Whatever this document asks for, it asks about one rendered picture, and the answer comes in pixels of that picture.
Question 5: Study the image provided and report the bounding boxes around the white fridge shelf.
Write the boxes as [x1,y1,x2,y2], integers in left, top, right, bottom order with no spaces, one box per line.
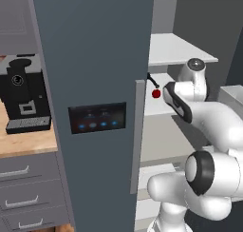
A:
[143,71,179,118]
[147,32,219,68]

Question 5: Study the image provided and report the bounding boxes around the grey fridge door with screen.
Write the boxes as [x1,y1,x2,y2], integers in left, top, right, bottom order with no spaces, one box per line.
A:
[26,0,156,232]

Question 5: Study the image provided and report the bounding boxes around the open fridge door with bin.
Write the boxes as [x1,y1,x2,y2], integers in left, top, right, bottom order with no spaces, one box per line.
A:
[218,32,243,117]

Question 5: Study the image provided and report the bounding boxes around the fridge body with white inside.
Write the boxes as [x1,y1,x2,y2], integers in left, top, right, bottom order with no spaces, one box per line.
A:
[134,0,243,232]

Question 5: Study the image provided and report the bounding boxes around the black coffee machine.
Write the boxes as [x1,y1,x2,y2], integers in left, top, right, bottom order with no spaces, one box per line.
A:
[0,57,53,135]

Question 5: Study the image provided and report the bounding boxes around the grey drawer front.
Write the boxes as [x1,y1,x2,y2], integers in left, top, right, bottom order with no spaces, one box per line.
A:
[0,204,73,232]
[0,178,68,217]
[0,151,63,186]

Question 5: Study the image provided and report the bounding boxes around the grey fridge door handle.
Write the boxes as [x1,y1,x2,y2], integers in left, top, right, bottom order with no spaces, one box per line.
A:
[129,79,147,195]

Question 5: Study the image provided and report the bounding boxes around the silver drawer handle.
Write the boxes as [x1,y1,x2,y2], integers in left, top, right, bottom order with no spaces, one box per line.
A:
[17,218,45,230]
[4,195,40,209]
[0,164,30,179]

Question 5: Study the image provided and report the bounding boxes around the grey wall cupboard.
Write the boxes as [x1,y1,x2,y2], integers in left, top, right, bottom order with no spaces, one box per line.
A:
[0,0,40,55]

